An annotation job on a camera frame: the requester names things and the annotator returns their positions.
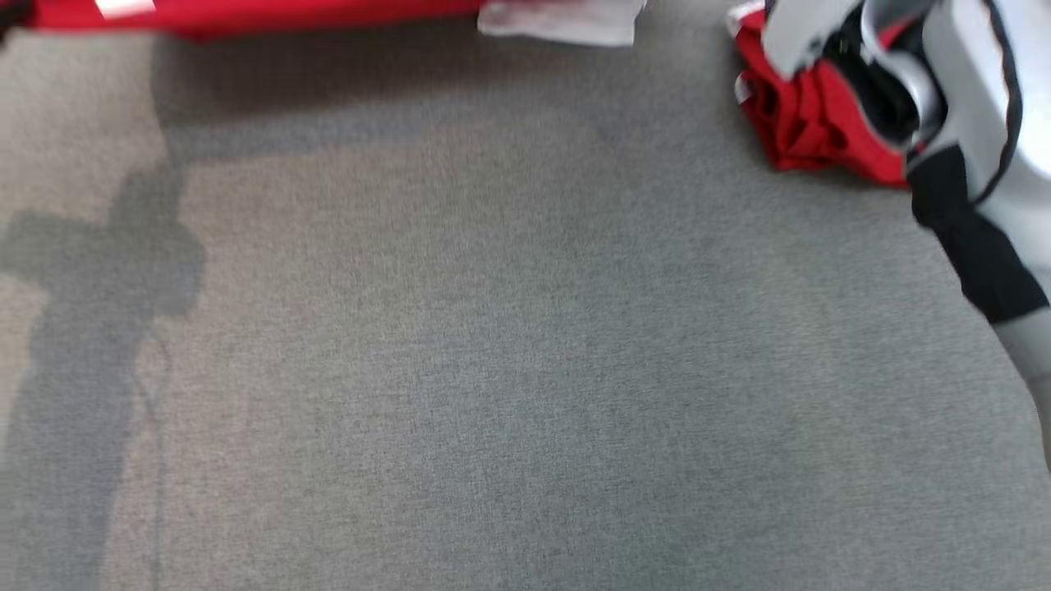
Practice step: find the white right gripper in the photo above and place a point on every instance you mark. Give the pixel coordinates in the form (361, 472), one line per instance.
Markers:
(809, 33)

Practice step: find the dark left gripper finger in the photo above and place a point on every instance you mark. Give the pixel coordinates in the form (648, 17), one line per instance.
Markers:
(12, 10)

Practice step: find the plain red white-trimmed garment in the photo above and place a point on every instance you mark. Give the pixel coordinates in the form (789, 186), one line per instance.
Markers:
(809, 123)

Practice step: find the red jersey with lettering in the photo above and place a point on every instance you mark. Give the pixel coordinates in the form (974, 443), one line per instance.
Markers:
(287, 12)

